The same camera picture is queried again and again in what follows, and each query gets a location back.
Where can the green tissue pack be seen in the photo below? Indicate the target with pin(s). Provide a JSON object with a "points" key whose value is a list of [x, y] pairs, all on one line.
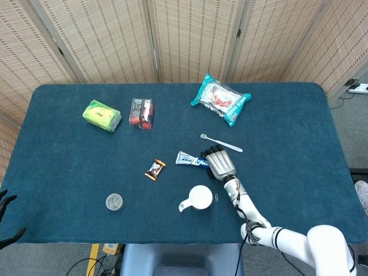
{"points": [[100, 115]]}

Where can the brown orange coffee sachet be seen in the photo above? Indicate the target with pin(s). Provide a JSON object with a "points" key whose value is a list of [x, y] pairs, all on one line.
{"points": [[155, 169]]}

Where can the yellow label box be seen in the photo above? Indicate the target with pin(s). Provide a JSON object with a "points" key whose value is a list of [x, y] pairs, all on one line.
{"points": [[111, 249]]}

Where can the blue table cloth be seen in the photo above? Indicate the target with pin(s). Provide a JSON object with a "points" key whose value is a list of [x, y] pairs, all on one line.
{"points": [[72, 161]]}

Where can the black power plug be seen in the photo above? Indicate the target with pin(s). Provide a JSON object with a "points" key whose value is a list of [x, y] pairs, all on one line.
{"points": [[351, 82]]}

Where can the white toothbrush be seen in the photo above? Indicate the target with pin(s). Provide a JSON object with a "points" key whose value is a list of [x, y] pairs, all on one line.
{"points": [[218, 141]]}

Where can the clear box red black parts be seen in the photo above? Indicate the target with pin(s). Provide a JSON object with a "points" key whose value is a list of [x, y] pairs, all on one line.
{"points": [[141, 115]]}

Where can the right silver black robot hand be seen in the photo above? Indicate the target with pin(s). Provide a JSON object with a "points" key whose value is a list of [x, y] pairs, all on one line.
{"points": [[221, 164]]}

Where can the round clear paperclip box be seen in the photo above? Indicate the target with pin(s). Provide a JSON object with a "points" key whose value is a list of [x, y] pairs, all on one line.
{"points": [[115, 202]]}

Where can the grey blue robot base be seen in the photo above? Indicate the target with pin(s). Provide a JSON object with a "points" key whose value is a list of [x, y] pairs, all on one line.
{"points": [[178, 260]]}

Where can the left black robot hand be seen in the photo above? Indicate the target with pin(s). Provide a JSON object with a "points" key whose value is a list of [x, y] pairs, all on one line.
{"points": [[3, 204]]}

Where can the white power strip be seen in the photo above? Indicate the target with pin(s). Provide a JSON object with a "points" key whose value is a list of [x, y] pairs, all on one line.
{"points": [[361, 88]]}

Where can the blue silver toothpaste tube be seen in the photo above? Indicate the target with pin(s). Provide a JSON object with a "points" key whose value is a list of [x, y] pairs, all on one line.
{"points": [[187, 158]]}

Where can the woven folding screen panel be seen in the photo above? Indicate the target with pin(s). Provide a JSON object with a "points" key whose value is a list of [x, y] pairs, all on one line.
{"points": [[7, 149], [26, 51], [106, 40], [276, 37], [192, 37], [342, 43]]}

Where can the teal snack bag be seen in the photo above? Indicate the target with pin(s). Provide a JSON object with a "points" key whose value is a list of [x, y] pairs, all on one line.
{"points": [[221, 99]]}

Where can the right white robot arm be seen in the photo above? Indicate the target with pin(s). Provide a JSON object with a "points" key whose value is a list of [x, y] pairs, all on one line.
{"points": [[287, 234]]}

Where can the white grey shoe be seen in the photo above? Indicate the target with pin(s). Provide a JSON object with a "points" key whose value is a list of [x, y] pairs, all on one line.
{"points": [[362, 197]]}

